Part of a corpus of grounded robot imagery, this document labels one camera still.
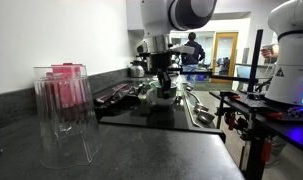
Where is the black horizontal crossbar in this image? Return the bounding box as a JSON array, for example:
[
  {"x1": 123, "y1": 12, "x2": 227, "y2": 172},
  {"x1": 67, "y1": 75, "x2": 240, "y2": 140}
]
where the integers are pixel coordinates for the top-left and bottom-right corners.
[{"x1": 172, "y1": 67, "x2": 259, "y2": 84}]

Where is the silver stove knob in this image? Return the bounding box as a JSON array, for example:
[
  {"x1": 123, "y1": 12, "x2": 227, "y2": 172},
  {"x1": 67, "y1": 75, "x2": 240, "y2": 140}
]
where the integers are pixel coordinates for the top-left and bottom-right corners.
[
  {"x1": 193, "y1": 102, "x2": 210, "y2": 114},
  {"x1": 196, "y1": 110, "x2": 216, "y2": 124}
]

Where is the black upright pole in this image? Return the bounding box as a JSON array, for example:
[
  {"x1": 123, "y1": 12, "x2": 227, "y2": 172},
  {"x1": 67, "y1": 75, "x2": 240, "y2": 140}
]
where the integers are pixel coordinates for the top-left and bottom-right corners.
[{"x1": 246, "y1": 29, "x2": 264, "y2": 94}]

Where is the silver oven handle bar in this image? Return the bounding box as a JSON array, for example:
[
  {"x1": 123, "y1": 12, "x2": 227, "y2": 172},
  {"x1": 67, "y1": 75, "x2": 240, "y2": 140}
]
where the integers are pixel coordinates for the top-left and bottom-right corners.
[{"x1": 183, "y1": 87, "x2": 203, "y2": 108}]

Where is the white mug with green print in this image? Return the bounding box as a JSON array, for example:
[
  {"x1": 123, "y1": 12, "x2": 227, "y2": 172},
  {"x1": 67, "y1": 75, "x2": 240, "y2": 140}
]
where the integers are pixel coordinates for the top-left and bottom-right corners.
[{"x1": 145, "y1": 80, "x2": 179, "y2": 108}]

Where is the yellow framed door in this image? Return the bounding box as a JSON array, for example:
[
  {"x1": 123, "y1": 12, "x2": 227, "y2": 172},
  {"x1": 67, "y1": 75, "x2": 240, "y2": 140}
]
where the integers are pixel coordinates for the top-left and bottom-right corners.
[{"x1": 211, "y1": 31, "x2": 239, "y2": 84}]

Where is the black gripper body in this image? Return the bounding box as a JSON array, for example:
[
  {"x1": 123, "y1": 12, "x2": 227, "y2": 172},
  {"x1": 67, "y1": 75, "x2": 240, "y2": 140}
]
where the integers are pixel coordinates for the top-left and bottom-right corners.
[{"x1": 149, "y1": 51, "x2": 174, "y2": 72}]

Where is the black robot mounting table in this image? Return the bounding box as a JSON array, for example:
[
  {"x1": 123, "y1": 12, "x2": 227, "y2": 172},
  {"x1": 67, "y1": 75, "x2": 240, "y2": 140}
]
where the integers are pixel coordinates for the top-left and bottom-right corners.
[{"x1": 209, "y1": 89, "x2": 303, "y2": 180}]

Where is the clear ribbed glass tumbler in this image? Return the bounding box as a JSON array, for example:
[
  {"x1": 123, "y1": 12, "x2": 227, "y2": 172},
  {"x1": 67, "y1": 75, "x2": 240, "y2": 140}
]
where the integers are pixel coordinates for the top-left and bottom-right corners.
[{"x1": 33, "y1": 65, "x2": 104, "y2": 170}]

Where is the person in dark jacket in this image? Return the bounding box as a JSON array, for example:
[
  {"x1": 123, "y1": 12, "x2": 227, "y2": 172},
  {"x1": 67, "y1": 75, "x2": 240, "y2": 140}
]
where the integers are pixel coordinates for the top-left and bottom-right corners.
[{"x1": 181, "y1": 31, "x2": 206, "y2": 89}]

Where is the operator hand behind robot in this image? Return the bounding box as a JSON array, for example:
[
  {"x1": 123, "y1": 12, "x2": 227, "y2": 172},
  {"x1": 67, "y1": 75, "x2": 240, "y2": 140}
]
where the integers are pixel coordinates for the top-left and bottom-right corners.
[{"x1": 260, "y1": 43, "x2": 280, "y2": 60}]

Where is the red clamp handle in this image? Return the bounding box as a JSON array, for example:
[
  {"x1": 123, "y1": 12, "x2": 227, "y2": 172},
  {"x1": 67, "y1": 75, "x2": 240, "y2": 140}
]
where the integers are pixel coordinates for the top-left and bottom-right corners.
[
  {"x1": 261, "y1": 138, "x2": 273, "y2": 164},
  {"x1": 227, "y1": 113, "x2": 236, "y2": 131}
]

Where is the white wall cabinet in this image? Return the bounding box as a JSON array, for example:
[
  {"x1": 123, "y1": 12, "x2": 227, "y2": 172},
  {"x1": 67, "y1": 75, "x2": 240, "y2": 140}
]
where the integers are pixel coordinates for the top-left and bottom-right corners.
[{"x1": 125, "y1": 0, "x2": 145, "y2": 32}]

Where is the silver kettle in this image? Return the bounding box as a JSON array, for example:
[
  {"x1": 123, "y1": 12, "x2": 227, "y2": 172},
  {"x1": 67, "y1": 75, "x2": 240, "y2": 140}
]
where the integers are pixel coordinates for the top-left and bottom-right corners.
[{"x1": 129, "y1": 60, "x2": 146, "y2": 79}]

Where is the clear plastic package pink stripe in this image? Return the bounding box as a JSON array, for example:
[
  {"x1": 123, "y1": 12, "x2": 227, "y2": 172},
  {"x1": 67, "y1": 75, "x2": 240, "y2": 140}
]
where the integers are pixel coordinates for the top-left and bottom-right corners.
[{"x1": 94, "y1": 83, "x2": 142, "y2": 111}]

